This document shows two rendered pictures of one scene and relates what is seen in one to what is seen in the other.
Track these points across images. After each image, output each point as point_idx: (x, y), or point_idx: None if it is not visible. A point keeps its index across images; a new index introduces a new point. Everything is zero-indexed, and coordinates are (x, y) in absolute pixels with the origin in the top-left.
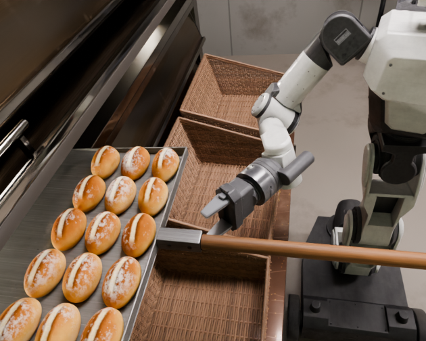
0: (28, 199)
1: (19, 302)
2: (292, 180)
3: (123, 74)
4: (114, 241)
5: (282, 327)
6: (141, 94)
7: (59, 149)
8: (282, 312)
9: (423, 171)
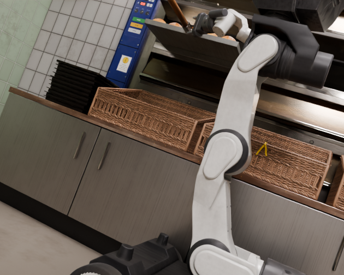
0: (193, 4)
1: None
2: (209, 12)
3: None
4: None
5: (149, 138)
6: (312, 103)
7: (211, 7)
8: (159, 142)
9: (247, 45)
